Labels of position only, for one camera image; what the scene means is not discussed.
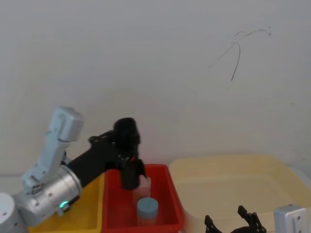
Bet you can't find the clear jar with blue lid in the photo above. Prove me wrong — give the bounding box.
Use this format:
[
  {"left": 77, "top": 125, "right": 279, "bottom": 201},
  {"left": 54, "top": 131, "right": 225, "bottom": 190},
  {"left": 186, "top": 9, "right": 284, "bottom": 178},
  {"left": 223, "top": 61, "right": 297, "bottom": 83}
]
[{"left": 136, "top": 197, "right": 159, "bottom": 227}]

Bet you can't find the cream plastic tub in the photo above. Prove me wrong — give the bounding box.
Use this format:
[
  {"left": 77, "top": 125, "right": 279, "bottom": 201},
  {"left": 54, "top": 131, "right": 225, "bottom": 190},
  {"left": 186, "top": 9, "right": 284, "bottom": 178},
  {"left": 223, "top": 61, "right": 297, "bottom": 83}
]
[{"left": 168, "top": 153, "right": 311, "bottom": 233}]

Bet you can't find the yellow plastic bin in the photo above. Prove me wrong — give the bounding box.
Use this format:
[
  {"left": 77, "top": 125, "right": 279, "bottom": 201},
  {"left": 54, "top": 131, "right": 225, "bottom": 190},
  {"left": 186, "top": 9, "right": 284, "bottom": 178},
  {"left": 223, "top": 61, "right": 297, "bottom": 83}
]
[{"left": 28, "top": 173, "right": 106, "bottom": 232}]

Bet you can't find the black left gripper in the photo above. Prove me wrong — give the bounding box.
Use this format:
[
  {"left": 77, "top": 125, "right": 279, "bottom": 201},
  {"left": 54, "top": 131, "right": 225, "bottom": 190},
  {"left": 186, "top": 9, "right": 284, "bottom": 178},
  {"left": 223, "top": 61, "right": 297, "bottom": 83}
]
[{"left": 64, "top": 130, "right": 147, "bottom": 191}]

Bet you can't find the clear jar with pink contents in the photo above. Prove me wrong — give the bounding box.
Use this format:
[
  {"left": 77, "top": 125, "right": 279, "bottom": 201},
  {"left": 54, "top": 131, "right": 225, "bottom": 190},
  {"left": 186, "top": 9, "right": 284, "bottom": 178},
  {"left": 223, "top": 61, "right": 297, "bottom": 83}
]
[{"left": 132, "top": 176, "right": 153, "bottom": 203}]

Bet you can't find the red plastic bin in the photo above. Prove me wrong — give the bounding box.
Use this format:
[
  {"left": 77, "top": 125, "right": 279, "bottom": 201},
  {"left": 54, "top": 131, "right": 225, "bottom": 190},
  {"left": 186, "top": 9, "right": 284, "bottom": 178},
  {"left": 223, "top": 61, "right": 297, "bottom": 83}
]
[{"left": 100, "top": 164, "right": 184, "bottom": 232}]

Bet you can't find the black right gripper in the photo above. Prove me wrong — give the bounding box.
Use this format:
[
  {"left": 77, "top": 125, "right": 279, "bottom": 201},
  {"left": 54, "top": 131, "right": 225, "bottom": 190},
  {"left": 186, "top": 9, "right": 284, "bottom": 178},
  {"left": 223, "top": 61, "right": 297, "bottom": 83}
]
[{"left": 204, "top": 205, "right": 267, "bottom": 233}]

